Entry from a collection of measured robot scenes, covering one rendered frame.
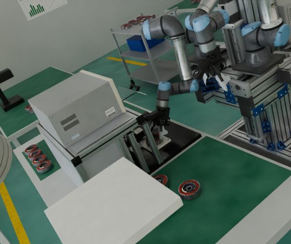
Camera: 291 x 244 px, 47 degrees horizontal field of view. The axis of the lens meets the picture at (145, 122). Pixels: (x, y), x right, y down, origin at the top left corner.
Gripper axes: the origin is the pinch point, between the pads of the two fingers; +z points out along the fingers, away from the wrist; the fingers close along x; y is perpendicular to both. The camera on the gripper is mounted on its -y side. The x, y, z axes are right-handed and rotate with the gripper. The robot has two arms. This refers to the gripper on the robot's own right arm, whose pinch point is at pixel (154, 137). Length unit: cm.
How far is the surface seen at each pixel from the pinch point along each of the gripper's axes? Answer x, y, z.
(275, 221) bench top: -94, 6, 4
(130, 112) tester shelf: -13.3, -25.8, -19.7
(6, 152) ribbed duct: -97, -97, -33
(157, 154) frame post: -20.5, -9.2, 3.1
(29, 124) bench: 155, -52, 37
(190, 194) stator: -57, -10, 10
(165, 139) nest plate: -4.3, 5.5, 0.5
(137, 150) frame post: -21.3, -22.7, -0.4
